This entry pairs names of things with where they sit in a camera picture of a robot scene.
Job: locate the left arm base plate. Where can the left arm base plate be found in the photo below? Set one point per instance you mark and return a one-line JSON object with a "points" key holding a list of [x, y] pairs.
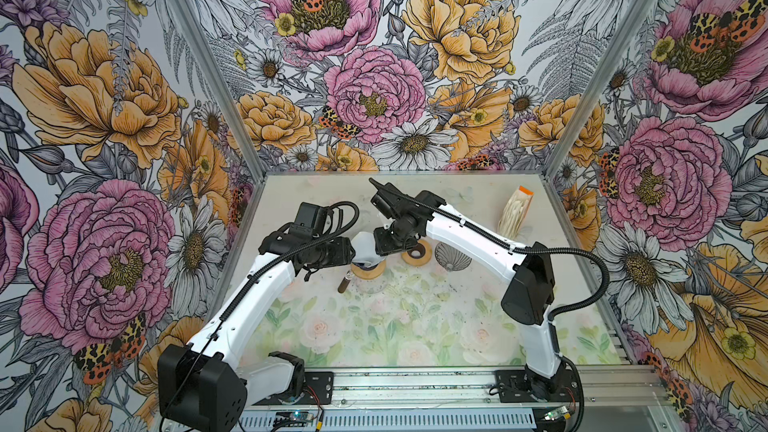
{"points": [[321, 382]]}

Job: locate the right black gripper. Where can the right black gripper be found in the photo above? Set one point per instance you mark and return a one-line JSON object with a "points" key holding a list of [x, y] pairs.
{"points": [[383, 246]]}

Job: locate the wooden ring holder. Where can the wooden ring holder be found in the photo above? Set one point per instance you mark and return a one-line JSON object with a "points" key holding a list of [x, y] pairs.
{"points": [[419, 255], [368, 272]]}

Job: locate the green circuit board left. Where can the green circuit board left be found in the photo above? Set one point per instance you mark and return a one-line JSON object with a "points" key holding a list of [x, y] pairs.
{"points": [[294, 419]]}

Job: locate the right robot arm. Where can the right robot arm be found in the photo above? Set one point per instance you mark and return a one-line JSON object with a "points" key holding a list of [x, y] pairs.
{"points": [[527, 272]]}

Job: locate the green circuit board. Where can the green circuit board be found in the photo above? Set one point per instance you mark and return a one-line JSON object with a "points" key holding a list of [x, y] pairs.
{"points": [[294, 419], [556, 414]]}

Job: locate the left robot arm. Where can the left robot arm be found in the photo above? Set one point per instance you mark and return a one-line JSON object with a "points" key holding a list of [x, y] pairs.
{"points": [[201, 384]]}

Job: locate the clear glass carafe brown handle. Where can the clear glass carafe brown handle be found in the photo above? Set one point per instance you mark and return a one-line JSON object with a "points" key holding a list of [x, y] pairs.
{"points": [[355, 284]]}

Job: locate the aluminium front rail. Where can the aluminium front rail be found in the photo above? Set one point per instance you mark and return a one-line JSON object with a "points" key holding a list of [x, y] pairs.
{"points": [[412, 388]]}

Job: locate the coffee filter pack orange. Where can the coffee filter pack orange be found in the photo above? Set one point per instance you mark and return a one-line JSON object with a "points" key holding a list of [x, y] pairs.
{"points": [[514, 213]]}

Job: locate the green circuit board right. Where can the green circuit board right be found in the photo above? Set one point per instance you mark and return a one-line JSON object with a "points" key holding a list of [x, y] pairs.
{"points": [[556, 414]]}

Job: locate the white paper coffee filter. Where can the white paper coffee filter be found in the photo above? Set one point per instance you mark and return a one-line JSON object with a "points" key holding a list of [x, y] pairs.
{"points": [[365, 254]]}

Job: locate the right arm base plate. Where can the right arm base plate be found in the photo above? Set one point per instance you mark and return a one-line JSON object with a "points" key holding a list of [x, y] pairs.
{"points": [[523, 386]]}

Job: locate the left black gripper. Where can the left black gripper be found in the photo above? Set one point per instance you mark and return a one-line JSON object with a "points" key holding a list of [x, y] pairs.
{"points": [[342, 256]]}

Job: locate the grey ribbed dripper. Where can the grey ribbed dripper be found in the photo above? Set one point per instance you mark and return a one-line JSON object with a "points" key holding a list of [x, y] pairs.
{"points": [[450, 258]]}

